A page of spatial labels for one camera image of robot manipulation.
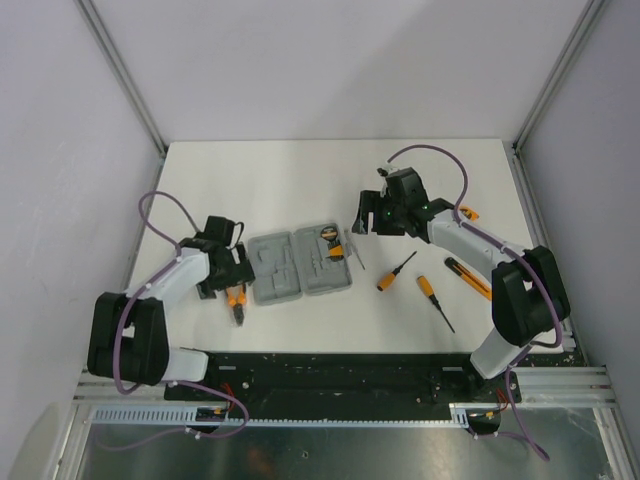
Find orange handle thick screwdriver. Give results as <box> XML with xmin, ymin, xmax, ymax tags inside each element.
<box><xmin>376</xmin><ymin>251</ymin><xmax>417</xmax><ymax>292</ymax></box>

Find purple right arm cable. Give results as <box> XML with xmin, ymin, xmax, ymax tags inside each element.
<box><xmin>387</xmin><ymin>144</ymin><xmax>550</xmax><ymax>461</ymax></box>

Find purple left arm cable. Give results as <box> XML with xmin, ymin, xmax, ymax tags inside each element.
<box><xmin>94</xmin><ymin>191</ymin><xmax>251</xmax><ymax>451</ymax></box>

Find orange hex key holder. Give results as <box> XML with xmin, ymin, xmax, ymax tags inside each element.
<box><xmin>328</xmin><ymin>240</ymin><xmax>345</xmax><ymax>262</ymax></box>

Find orange black utility knife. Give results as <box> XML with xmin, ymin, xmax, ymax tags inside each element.
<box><xmin>444</xmin><ymin>257</ymin><xmax>492</xmax><ymax>300</ymax></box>

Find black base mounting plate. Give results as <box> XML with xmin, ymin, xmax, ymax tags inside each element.
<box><xmin>102</xmin><ymin>352</ymin><xmax>589</xmax><ymax>406</ymax></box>

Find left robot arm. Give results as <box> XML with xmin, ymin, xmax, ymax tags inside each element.
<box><xmin>86</xmin><ymin>216</ymin><xmax>255</xmax><ymax>400</ymax></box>

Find grey slotted cable duct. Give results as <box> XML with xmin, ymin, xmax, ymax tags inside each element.
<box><xmin>90</xmin><ymin>404</ymin><xmax>469</xmax><ymax>428</ymax></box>

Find aluminium frame rail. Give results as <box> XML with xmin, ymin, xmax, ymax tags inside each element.
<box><xmin>72</xmin><ymin>0</ymin><xmax>169</xmax><ymax>156</ymax></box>

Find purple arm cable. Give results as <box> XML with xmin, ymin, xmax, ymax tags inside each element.
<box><xmin>94</xmin><ymin>191</ymin><xmax>251</xmax><ymax>451</ymax></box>
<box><xmin>387</xmin><ymin>144</ymin><xmax>550</xmax><ymax>461</ymax></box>

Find orange tape measure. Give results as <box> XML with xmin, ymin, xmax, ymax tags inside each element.
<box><xmin>459</xmin><ymin>205</ymin><xmax>480</xmax><ymax>222</ymax></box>

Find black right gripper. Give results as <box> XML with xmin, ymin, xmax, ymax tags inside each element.
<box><xmin>352</xmin><ymin>190</ymin><xmax>407</xmax><ymax>236</ymax></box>

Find orange handle slim screwdriver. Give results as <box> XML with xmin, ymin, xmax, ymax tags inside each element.
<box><xmin>416</xmin><ymin>276</ymin><xmax>456</xmax><ymax>333</ymax></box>

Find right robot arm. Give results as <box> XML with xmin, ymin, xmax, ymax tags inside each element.
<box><xmin>352</xmin><ymin>167</ymin><xmax>571</xmax><ymax>401</ymax></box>

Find orange handle pliers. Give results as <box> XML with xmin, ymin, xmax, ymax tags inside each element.
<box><xmin>225</xmin><ymin>283</ymin><xmax>247</xmax><ymax>327</ymax></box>

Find grey plastic tool case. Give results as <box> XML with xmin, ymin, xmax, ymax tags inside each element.
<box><xmin>247</xmin><ymin>223</ymin><xmax>353</xmax><ymax>306</ymax></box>

